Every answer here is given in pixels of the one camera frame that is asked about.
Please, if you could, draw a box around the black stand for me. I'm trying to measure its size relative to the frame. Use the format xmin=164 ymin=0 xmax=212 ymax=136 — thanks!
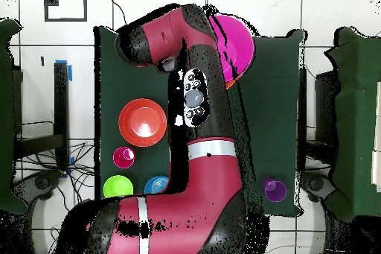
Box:
xmin=13 ymin=62 xmax=70 ymax=171
xmin=298 ymin=68 xmax=339 ymax=159

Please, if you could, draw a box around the white box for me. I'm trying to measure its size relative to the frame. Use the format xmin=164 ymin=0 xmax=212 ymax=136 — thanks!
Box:
xmin=371 ymin=80 xmax=381 ymax=192

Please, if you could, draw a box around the blue tape strip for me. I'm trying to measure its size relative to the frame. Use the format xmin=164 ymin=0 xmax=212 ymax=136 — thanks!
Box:
xmin=54 ymin=59 xmax=73 ymax=82

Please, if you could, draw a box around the tangle of floor cables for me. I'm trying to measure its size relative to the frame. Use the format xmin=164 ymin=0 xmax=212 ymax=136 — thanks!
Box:
xmin=14 ymin=121 xmax=96 ymax=254

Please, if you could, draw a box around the small blue bowl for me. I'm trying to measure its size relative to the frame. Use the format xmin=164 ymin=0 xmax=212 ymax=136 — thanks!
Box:
xmin=144 ymin=175 xmax=170 ymax=194

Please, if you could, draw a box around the red-orange bowl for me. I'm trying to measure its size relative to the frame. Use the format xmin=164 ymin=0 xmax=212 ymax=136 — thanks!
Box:
xmin=118 ymin=98 xmax=168 ymax=148

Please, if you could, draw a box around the black floor cable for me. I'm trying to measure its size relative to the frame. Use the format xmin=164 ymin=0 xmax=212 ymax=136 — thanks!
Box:
xmin=106 ymin=0 xmax=129 ymax=27

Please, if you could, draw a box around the pink bowl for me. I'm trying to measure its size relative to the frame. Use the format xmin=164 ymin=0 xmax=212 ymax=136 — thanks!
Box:
xmin=208 ymin=13 xmax=256 ymax=83

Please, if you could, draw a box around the dark green tablecloth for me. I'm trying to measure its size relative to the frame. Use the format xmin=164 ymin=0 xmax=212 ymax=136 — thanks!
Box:
xmin=94 ymin=25 xmax=306 ymax=218

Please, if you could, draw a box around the purple cup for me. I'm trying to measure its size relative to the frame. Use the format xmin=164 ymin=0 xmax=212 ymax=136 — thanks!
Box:
xmin=261 ymin=178 xmax=288 ymax=203

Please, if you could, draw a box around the crimson cup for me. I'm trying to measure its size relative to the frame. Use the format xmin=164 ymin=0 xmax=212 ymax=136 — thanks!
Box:
xmin=112 ymin=146 xmax=136 ymax=170

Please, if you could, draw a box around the green cloth side table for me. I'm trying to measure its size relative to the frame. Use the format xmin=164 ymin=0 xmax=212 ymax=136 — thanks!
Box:
xmin=325 ymin=26 xmax=381 ymax=222
xmin=0 ymin=17 xmax=28 ymax=215

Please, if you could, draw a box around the black wheeled base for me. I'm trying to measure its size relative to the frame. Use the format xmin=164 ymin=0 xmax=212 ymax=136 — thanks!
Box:
xmin=300 ymin=171 xmax=337 ymax=204
xmin=13 ymin=170 xmax=63 ymax=204

